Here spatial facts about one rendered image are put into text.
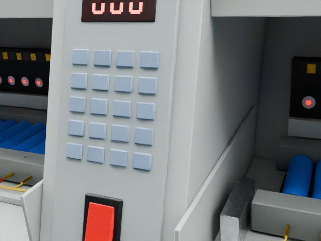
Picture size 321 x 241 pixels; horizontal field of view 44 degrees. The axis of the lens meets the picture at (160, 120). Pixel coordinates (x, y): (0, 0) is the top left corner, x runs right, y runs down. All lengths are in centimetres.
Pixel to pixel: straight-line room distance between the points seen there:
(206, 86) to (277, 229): 11
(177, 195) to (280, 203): 8
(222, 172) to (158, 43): 10
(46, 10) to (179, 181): 14
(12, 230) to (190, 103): 17
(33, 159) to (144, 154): 16
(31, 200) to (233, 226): 12
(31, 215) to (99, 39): 11
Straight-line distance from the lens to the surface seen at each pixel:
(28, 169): 35
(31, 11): 28
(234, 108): 30
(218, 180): 26
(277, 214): 27
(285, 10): 22
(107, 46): 22
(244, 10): 22
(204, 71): 22
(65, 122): 24
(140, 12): 22
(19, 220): 32
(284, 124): 40
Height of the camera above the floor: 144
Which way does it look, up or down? 4 degrees down
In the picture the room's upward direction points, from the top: 4 degrees clockwise
